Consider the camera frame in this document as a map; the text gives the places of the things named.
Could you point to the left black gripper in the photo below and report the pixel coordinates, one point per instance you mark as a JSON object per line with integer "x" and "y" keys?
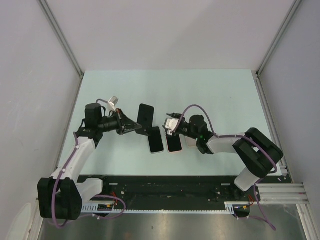
{"x": 124, "y": 124}

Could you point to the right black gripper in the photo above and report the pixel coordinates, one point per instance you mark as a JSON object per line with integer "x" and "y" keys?
{"x": 175, "y": 115}

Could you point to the beige magsafe phone case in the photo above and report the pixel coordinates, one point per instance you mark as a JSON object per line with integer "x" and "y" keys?
{"x": 190, "y": 142}

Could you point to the pink phone case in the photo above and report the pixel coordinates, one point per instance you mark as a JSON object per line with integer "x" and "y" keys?
{"x": 181, "y": 145}

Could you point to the clear magsafe phone case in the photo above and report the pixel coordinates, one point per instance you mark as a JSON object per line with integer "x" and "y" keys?
{"x": 151, "y": 147}

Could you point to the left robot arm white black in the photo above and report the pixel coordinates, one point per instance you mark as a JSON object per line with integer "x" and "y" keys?
{"x": 60, "y": 196}

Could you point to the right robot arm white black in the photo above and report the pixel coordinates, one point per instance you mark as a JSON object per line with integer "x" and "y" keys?
{"x": 258, "y": 153}

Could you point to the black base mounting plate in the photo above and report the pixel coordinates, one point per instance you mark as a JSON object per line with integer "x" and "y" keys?
{"x": 175, "y": 189}

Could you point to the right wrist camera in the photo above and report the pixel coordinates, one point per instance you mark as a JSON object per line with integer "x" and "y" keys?
{"x": 169, "y": 125}

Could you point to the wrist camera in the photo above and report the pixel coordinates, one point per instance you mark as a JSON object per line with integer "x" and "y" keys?
{"x": 113, "y": 102}
{"x": 169, "y": 125}

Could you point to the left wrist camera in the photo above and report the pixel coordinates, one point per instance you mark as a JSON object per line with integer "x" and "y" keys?
{"x": 113, "y": 102}

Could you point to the right aluminium corner post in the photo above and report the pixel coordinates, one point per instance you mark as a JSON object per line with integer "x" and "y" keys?
{"x": 279, "y": 35}

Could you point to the aluminium corner post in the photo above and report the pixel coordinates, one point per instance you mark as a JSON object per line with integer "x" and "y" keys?
{"x": 57, "y": 30}
{"x": 279, "y": 35}

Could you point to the white slotted cable duct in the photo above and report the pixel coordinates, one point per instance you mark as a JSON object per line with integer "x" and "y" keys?
{"x": 206, "y": 207}

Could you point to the left aluminium corner post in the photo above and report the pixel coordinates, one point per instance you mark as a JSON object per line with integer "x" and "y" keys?
{"x": 57, "y": 30}

